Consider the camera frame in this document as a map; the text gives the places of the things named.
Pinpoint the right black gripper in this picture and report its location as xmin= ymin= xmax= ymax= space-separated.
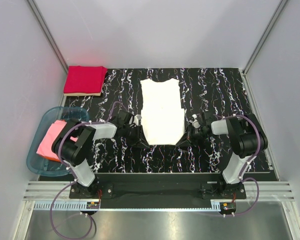
xmin=176 ymin=123 xmax=210 ymax=147

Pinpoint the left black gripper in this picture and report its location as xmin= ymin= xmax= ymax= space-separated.
xmin=122 ymin=124 xmax=150 ymax=149

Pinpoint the white t shirt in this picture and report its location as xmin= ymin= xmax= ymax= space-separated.
xmin=140 ymin=78 xmax=185 ymax=146

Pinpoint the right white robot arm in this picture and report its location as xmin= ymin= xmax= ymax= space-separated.
xmin=176 ymin=112 xmax=268 ymax=199

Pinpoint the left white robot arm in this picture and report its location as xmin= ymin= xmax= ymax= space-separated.
xmin=51 ymin=110 xmax=150 ymax=198

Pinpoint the black marble pattern mat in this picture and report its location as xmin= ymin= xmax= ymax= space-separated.
xmin=38 ymin=67 xmax=281 ymax=181

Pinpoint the folded beige t shirt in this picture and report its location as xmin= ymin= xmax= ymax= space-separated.
xmin=63 ymin=92 xmax=102 ymax=97

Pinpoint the folded red t shirt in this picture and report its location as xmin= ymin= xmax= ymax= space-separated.
xmin=63 ymin=65 xmax=108 ymax=93

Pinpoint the orange garment in basket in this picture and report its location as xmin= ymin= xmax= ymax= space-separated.
xmin=44 ymin=156 xmax=60 ymax=162

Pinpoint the pink t shirt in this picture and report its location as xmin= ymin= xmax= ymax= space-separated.
xmin=36 ymin=120 xmax=67 ymax=159

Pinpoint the teal plastic basket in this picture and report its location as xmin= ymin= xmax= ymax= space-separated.
xmin=26 ymin=106 xmax=90 ymax=177

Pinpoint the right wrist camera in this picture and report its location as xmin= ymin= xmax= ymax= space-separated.
xmin=189 ymin=114 xmax=201 ymax=129

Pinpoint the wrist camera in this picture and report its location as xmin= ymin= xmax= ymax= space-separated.
xmin=189 ymin=114 xmax=201 ymax=129
xmin=131 ymin=114 xmax=142 ymax=126

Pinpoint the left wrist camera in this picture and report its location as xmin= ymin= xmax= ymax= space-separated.
xmin=131 ymin=114 xmax=142 ymax=126

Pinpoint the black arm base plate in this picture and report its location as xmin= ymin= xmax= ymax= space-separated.
xmin=69 ymin=173 xmax=247 ymax=207

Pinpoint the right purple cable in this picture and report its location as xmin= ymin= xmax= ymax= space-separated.
xmin=194 ymin=114 xmax=262 ymax=217

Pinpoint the purple cable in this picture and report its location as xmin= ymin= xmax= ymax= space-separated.
xmin=49 ymin=101 xmax=127 ymax=238
xmin=194 ymin=114 xmax=262 ymax=217

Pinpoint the grey slotted cable duct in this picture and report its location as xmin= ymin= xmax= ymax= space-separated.
xmin=34 ymin=199 xmax=236 ymax=214

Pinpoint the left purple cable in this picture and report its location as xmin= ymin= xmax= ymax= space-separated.
xmin=49 ymin=101 xmax=127 ymax=238

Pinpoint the right aluminium frame post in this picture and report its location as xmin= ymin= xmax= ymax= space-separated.
xmin=242 ymin=0 xmax=290 ymax=75

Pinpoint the aluminium frame post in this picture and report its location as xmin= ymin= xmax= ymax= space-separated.
xmin=26 ymin=0 xmax=69 ymax=73
xmin=242 ymin=0 xmax=290 ymax=75

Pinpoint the left aluminium frame post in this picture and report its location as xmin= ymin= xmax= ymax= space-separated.
xmin=26 ymin=0 xmax=69 ymax=73

